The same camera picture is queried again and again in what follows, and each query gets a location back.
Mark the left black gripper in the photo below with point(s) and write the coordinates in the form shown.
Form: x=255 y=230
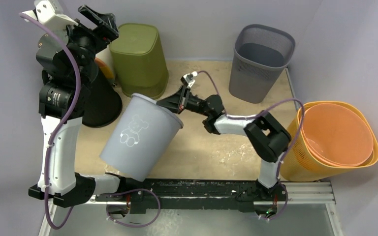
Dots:
x=95 y=26

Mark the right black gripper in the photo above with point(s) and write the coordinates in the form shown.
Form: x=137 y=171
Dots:
x=182 y=100

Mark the olive green waste bin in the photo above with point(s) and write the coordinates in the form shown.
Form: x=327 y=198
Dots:
x=139 y=60

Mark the light grey smooth bucket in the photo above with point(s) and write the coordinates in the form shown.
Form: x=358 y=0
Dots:
x=141 y=137

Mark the black ribbed waste bin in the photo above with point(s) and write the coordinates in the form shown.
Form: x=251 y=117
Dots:
x=104 y=104

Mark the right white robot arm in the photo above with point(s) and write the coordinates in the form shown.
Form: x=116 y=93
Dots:
x=266 y=135

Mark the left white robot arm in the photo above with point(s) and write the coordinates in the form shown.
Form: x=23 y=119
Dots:
x=75 y=92

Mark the cream three-drawer mini cabinet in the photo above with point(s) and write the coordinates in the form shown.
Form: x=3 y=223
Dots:
x=105 y=62

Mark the dark grey mesh bin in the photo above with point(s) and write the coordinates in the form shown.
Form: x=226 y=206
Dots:
x=261 y=53

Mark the yellow mesh waste bin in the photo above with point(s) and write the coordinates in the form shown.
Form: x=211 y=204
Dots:
x=299 y=164

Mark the orange smooth bucket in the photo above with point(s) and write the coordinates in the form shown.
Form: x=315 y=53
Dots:
x=337 y=136

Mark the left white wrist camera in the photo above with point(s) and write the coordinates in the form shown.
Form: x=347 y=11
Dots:
x=50 y=13

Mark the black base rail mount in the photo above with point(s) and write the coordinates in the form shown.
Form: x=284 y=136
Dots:
x=192 y=194

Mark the aluminium frame rail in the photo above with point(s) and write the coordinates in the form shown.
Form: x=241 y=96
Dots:
x=309 y=210

